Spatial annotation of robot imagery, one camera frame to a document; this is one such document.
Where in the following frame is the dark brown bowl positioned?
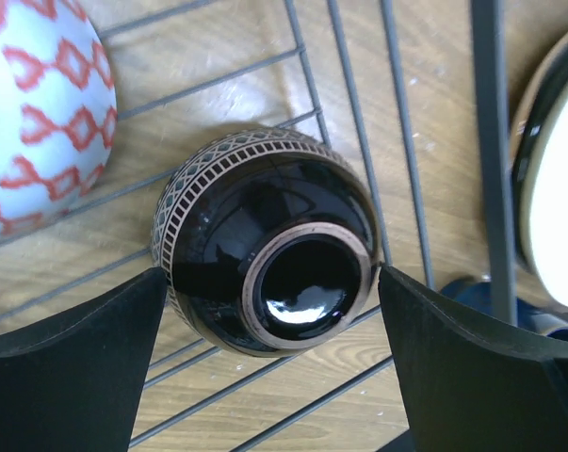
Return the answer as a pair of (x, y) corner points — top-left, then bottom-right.
(151, 126), (381, 358)

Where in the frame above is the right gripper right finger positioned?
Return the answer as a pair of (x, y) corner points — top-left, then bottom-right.
(378, 266), (568, 451)

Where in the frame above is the dark red rimmed plate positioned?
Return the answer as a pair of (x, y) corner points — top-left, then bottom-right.
(512, 33), (568, 266)

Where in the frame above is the cream round plate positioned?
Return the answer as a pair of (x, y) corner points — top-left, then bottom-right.
(519, 81), (568, 308)

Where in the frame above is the red white patterned bowl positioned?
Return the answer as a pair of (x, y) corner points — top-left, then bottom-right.
(0, 1), (117, 240)

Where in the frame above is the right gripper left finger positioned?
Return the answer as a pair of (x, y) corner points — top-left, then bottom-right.
(0, 267), (167, 451)

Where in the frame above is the dark blue teacup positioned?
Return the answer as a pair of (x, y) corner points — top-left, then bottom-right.
(440, 275), (568, 343)

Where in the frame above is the black wire dish rack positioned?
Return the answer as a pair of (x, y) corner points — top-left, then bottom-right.
(0, 0), (520, 452)

